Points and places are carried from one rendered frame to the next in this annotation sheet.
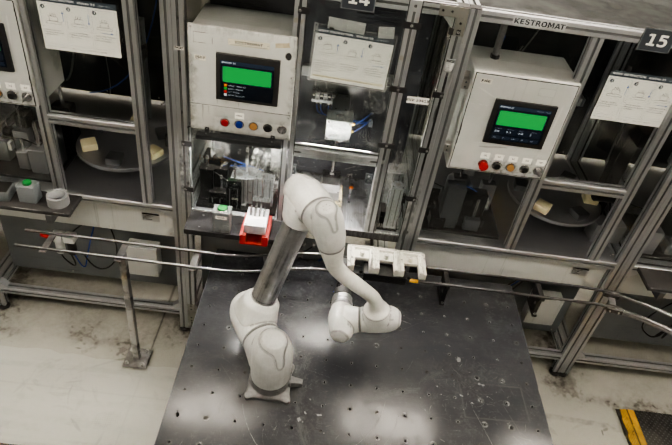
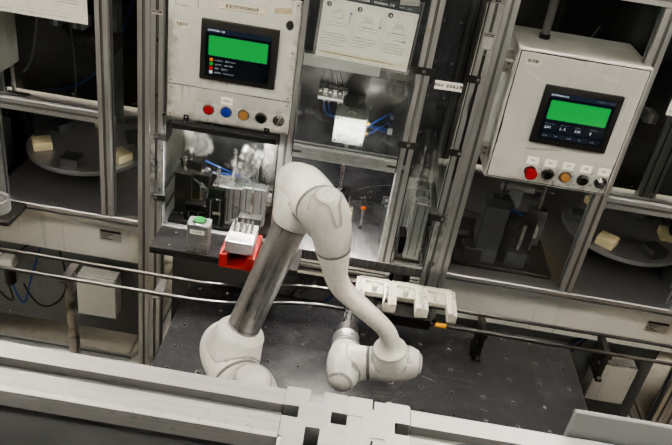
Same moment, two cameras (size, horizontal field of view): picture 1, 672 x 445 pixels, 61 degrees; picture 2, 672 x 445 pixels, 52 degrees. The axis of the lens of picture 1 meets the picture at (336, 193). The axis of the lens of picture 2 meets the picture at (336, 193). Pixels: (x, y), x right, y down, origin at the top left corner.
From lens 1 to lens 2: 30 cm
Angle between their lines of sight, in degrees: 8
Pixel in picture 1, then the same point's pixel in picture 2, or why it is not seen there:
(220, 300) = (190, 339)
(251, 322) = (226, 357)
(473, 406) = not seen: outside the picture
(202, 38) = (186, 0)
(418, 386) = not seen: outside the picture
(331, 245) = (332, 245)
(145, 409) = not seen: outside the picture
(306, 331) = (298, 382)
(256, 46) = (251, 11)
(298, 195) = (293, 183)
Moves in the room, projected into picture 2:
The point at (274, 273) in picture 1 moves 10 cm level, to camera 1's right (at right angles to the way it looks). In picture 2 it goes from (259, 290) to (292, 297)
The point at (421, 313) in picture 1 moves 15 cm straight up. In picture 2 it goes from (449, 369) to (459, 338)
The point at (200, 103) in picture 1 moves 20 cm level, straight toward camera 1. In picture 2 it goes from (179, 83) to (177, 108)
